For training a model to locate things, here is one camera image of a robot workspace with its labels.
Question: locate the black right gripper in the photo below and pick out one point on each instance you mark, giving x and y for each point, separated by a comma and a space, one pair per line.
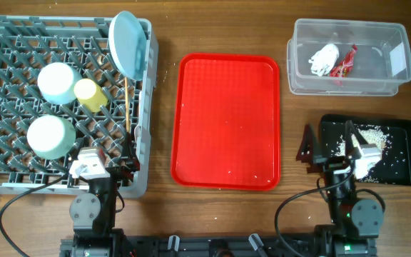
340, 164

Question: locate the black plastic tray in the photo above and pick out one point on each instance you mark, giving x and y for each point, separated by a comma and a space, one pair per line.
398, 169

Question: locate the red plastic tray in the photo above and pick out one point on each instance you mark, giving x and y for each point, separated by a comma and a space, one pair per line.
226, 131

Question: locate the wooden chopstick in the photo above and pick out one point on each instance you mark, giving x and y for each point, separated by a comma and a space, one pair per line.
127, 104

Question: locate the red snack wrapper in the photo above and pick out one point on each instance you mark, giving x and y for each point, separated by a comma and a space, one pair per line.
346, 65

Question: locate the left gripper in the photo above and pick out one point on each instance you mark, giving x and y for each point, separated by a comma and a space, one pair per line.
128, 155

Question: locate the green bowl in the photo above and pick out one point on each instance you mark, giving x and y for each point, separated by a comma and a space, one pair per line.
51, 137

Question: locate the small light blue bowl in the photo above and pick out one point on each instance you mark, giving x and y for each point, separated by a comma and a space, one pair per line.
56, 82

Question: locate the large light blue plate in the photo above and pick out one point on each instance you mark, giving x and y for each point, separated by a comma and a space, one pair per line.
127, 42

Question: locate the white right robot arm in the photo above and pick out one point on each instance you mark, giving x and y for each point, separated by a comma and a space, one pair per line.
354, 217

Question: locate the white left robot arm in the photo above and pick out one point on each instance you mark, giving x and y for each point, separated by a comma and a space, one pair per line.
93, 213

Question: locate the white plastic fork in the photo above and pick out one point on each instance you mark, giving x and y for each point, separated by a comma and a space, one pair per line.
137, 131

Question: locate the pile of rice and nuts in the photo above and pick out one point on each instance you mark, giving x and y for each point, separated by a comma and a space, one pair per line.
373, 135

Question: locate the yellow plastic cup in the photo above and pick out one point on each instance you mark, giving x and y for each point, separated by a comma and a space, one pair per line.
90, 94

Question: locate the clear plastic bin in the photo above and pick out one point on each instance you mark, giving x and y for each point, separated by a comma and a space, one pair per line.
381, 65

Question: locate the white tissue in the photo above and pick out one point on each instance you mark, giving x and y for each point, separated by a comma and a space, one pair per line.
324, 60

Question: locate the grey plastic dishwasher rack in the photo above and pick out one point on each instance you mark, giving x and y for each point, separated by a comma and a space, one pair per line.
29, 43

